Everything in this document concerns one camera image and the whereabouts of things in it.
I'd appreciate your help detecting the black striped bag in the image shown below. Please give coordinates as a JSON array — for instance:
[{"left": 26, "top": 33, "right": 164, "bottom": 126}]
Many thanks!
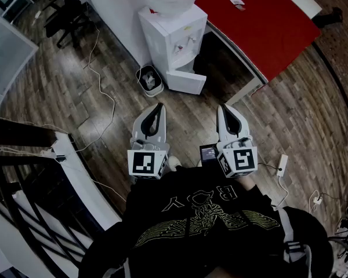
[{"left": 277, "top": 206, "right": 335, "bottom": 278}]

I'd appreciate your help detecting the white plug charger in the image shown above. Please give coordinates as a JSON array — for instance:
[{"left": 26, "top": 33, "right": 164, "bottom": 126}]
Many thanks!
[{"left": 308, "top": 189, "right": 323, "bottom": 214}]

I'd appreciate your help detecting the white power strip with plugs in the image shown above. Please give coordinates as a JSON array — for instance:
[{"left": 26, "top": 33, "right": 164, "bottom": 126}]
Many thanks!
[{"left": 39, "top": 145, "right": 67, "bottom": 163}]

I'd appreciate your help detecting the table with red cloth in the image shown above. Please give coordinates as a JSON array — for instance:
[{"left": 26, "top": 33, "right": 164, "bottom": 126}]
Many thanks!
[{"left": 194, "top": 0, "right": 322, "bottom": 107}]

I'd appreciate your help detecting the black device with screen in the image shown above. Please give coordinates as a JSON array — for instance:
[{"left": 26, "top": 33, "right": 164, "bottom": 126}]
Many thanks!
[{"left": 199, "top": 144, "right": 220, "bottom": 168}]

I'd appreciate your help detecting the black office chair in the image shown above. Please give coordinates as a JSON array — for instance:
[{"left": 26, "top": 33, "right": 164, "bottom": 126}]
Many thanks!
[{"left": 42, "top": 0, "right": 91, "bottom": 49}]

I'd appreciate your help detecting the thin black cable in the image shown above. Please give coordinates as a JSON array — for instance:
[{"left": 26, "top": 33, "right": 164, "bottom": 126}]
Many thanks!
[{"left": 257, "top": 161, "right": 280, "bottom": 171}]

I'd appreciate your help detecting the frosted glass partition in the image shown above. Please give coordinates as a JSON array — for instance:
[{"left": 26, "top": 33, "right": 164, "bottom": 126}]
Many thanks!
[{"left": 0, "top": 6, "right": 39, "bottom": 116}]

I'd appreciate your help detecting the white water dispenser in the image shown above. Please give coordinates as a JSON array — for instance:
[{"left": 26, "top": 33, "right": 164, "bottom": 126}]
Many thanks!
[{"left": 137, "top": 3, "right": 208, "bottom": 96}]

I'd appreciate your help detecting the person's black printed hoodie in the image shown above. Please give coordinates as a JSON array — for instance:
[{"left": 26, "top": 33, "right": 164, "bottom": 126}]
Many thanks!
[{"left": 86, "top": 165, "right": 288, "bottom": 278}]

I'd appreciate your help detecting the person's left forearm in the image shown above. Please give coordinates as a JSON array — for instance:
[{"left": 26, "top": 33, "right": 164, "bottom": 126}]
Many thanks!
[{"left": 129, "top": 178, "right": 166, "bottom": 202}]

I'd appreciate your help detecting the long white floor cable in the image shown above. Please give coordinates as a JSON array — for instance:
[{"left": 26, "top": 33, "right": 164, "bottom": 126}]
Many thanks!
[{"left": 72, "top": 24, "right": 117, "bottom": 156}]

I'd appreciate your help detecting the black metal railing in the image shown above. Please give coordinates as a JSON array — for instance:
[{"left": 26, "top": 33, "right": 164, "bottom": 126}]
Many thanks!
[{"left": 0, "top": 116, "right": 105, "bottom": 278}]

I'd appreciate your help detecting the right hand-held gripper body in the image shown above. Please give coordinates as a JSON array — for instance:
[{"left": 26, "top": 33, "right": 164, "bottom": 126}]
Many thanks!
[{"left": 216, "top": 135, "right": 259, "bottom": 180}]

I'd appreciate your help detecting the person's right forearm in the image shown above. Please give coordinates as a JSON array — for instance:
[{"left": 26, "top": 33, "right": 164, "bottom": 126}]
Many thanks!
[{"left": 239, "top": 175, "right": 279, "bottom": 211}]

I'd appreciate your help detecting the person's white shoe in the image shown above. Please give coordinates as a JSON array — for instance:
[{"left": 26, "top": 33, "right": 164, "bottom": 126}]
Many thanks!
[{"left": 167, "top": 155, "right": 182, "bottom": 173}]

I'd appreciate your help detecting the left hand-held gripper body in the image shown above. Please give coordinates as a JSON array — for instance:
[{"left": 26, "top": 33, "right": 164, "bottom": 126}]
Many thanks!
[{"left": 127, "top": 134, "right": 171, "bottom": 182}]

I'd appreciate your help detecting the white trash bin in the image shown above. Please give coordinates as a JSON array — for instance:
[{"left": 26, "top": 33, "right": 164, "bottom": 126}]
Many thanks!
[{"left": 135, "top": 64, "right": 166, "bottom": 98}]

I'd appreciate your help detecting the short white cable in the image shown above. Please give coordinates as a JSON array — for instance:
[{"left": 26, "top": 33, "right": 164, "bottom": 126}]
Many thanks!
[{"left": 271, "top": 174, "right": 289, "bottom": 211}]

